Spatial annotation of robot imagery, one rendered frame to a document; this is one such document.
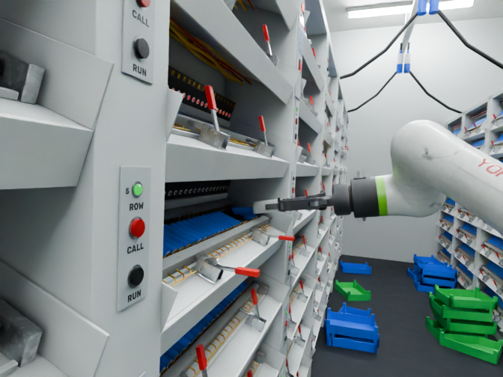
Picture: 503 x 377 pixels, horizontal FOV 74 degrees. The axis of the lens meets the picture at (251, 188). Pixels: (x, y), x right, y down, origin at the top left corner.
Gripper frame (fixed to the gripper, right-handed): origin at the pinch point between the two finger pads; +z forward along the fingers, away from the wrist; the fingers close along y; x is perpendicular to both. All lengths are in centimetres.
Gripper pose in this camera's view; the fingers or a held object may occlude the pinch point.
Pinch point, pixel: (267, 206)
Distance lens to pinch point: 84.3
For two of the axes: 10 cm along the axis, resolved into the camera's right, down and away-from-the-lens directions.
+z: -9.4, 1.0, 3.1
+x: 1.1, 9.9, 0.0
